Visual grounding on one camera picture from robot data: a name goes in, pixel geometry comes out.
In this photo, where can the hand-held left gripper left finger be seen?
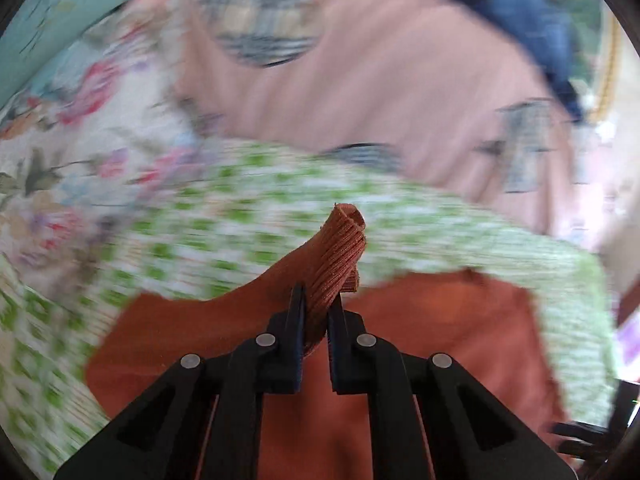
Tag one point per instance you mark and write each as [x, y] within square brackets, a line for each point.
[298, 330]

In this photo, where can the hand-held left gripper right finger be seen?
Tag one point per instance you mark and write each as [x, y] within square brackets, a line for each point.
[334, 355]

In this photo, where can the gold picture frame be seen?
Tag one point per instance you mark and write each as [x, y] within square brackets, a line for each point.
[606, 75]

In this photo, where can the orange knit sweater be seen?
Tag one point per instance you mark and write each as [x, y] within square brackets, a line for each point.
[450, 335]

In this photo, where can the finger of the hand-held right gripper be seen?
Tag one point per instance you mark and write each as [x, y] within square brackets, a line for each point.
[580, 430]
[582, 448]

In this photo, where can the dark blue cloth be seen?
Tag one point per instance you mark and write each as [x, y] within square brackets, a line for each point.
[530, 15]

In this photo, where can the green checkered printed blanket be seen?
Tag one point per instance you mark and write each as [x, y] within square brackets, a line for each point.
[225, 220]

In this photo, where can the pink quilt with plaid hearts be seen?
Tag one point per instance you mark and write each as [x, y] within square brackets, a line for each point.
[390, 85]

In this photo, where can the teal floral pillow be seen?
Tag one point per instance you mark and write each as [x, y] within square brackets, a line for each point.
[60, 10]

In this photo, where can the pink floral ruffled pillow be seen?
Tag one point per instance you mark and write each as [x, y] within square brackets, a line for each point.
[95, 125]

